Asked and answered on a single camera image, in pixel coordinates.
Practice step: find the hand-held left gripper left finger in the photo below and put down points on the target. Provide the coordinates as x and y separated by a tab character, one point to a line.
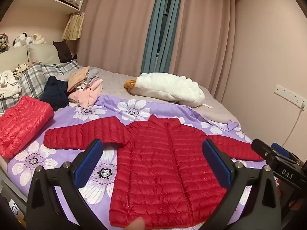
87	165

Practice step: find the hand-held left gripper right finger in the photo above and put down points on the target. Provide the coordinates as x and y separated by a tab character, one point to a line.
217	165

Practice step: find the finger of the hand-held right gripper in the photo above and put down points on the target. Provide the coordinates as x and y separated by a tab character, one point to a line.
279	149
262	149

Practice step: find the dark red puffer jacket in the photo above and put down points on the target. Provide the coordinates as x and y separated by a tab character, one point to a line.
163	163

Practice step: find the person's left hand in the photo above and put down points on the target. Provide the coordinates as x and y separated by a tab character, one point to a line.
135	225

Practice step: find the purple floral bed sheet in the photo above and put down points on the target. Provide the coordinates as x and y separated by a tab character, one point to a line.
67	122

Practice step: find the pink garment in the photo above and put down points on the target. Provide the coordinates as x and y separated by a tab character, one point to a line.
87	95

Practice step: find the navy garment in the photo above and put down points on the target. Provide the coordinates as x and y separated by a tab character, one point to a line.
56	93

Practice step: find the bright red folded puffer jacket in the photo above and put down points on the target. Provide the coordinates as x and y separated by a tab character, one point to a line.
21	122

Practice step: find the white round device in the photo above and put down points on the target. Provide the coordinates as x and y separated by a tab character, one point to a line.
14	208

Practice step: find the tan garment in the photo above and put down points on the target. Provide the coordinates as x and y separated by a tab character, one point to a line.
78	79

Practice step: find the grey quilted bed cover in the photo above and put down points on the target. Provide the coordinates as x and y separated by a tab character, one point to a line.
115	79

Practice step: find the white goose plush toy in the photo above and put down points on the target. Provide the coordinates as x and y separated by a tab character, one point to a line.
168	88

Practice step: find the grey garment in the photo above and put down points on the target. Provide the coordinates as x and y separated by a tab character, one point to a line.
93	74

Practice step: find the plaid grey blanket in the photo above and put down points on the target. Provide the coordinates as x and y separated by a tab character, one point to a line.
31	79

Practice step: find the white printed garment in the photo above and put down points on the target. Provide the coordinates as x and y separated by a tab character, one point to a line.
8	85

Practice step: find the dark brown cushion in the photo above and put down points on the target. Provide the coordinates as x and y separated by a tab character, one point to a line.
63	51

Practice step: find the cream cartoon print garment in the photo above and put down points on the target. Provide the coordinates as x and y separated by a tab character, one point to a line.
20	68

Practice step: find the beige headboard cushion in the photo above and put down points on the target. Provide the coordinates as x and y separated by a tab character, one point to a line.
43	52
12	58

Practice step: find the pink curtain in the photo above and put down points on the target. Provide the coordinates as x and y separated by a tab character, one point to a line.
115	28
206	40

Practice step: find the teal curtain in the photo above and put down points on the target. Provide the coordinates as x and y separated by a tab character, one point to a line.
153	40

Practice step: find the white and black dog plush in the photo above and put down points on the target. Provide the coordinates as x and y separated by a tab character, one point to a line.
21	39

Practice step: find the brown and green plush toy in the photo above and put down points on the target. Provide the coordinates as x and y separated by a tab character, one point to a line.
3	43

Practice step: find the white wall socket strip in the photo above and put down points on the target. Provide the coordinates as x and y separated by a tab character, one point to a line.
289	95

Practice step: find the grey bed frame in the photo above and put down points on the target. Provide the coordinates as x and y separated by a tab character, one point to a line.
9	186

